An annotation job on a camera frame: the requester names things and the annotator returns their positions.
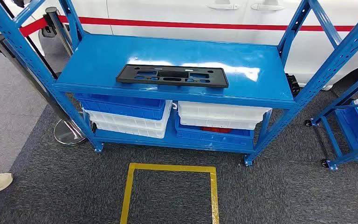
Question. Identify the black plastic panel part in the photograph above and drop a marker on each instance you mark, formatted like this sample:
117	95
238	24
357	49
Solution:
126	77

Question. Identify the red part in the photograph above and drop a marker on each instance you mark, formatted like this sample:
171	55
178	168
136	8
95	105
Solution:
216	130

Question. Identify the blue metal shelf rack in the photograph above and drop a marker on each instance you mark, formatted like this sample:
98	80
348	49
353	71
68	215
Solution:
166	52

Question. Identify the blue wheeled shelf cart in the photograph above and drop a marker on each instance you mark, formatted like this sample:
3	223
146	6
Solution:
352	155

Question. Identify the yellow floor tape square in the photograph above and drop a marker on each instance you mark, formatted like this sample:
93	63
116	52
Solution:
169	168

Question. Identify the red barrier belt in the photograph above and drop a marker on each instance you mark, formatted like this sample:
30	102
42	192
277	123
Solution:
166	23

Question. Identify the white car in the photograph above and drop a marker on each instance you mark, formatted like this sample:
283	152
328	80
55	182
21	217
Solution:
182	12

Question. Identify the stanchion with chrome base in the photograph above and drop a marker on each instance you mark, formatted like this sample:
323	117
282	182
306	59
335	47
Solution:
69	134

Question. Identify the black-topped stanchion post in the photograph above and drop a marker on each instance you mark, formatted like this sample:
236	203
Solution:
58	31

